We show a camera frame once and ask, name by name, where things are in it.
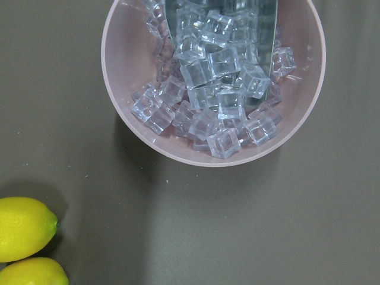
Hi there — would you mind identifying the pink ice bowl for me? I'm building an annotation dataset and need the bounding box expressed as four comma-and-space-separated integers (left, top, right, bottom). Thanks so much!
101, 1, 326, 167

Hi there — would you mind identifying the metal ice scoop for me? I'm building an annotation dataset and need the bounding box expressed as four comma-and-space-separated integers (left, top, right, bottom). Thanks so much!
164, 1, 278, 109

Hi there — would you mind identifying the yellow lemon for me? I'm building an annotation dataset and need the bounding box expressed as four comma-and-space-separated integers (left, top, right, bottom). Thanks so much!
1, 257, 69, 284
1, 197, 59, 262

